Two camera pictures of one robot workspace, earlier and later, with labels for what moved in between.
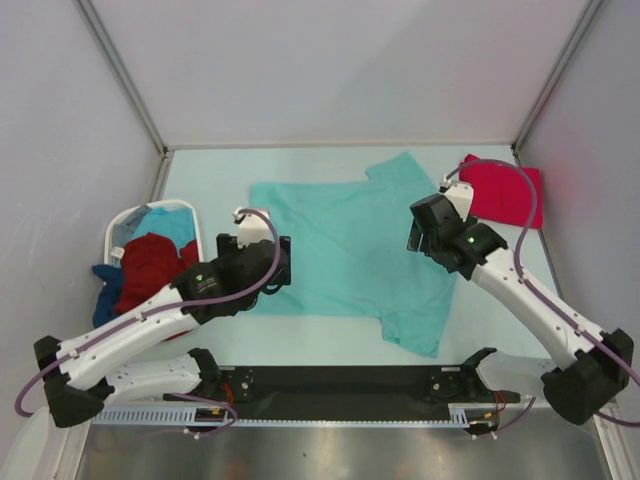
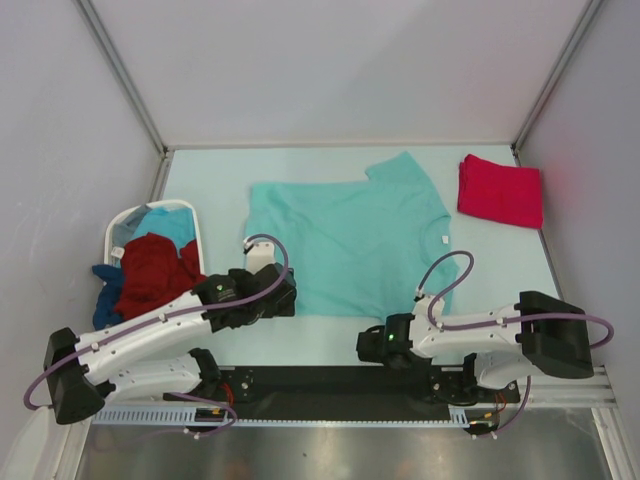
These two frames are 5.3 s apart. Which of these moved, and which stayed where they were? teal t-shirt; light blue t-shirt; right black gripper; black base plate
Moved: right black gripper
Stayed: teal t-shirt; black base plate; light blue t-shirt
